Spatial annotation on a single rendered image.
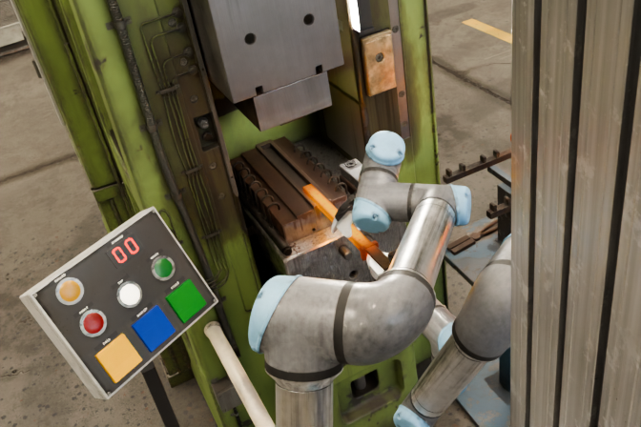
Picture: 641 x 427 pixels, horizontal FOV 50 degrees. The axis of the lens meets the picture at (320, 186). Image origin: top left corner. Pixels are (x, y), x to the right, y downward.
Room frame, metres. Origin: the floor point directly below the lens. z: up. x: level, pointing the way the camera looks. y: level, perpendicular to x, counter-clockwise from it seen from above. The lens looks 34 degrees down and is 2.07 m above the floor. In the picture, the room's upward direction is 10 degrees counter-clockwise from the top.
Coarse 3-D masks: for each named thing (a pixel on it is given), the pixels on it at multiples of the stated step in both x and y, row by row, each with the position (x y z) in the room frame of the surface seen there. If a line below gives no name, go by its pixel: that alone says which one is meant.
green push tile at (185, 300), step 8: (176, 288) 1.24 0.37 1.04; (184, 288) 1.24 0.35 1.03; (192, 288) 1.24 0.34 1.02; (168, 296) 1.21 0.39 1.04; (176, 296) 1.22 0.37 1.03; (184, 296) 1.22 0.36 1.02; (192, 296) 1.23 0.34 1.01; (200, 296) 1.24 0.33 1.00; (176, 304) 1.20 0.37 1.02; (184, 304) 1.21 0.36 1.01; (192, 304) 1.22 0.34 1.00; (200, 304) 1.23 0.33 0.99; (176, 312) 1.19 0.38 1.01; (184, 312) 1.20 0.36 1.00; (192, 312) 1.20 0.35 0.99; (184, 320) 1.18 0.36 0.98
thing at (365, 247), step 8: (304, 192) 1.60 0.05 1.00; (312, 192) 1.57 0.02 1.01; (320, 200) 1.53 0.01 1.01; (320, 208) 1.50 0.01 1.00; (328, 208) 1.48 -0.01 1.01; (336, 208) 1.48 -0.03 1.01; (328, 216) 1.46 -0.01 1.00; (352, 224) 1.39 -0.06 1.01; (352, 232) 1.36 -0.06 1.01; (360, 232) 1.36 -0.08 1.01; (352, 240) 1.34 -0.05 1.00; (360, 240) 1.32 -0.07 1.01; (368, 240) 1.31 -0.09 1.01; (360, 248) 1.28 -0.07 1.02; (368, 248) 1.28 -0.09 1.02; (376, 248) 1.28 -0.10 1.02; (376, 256) 1.24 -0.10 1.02; (384, 256) 1.24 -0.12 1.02; (384, 264) 1.21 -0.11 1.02
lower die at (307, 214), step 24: (264, 144) 1.90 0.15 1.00; (288, 144) 1.89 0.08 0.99; (240, 168) 1.82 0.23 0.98; (264, 168) 1.78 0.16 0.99; (312, 168) 1.72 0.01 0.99; (264, 192) 1.66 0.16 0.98; (288, 192) 1.62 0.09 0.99; (336, 192) 1.58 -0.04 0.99; (288, 216) 1.52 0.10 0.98; (312, 216) 1.52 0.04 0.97; (288, 240) 1.49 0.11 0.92
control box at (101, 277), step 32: (128, 224) 1.30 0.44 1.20; (160, 224) 1.33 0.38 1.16; (96, 256) 1.21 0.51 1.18; (128, 256) 1.24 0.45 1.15; (160, 256) 1.27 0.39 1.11; (32, 288) 1.16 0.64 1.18; (96, 288) 1.17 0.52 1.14; (160, 288) 1.22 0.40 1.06; (64, 320) 1.09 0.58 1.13; (128, 320) 1.14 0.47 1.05; (192, 320) 1.20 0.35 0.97; (64, 352) 1.08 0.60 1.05; (96, 352) 1.07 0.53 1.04; (160, 352) 1.12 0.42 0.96; (96, 384) 1.03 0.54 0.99
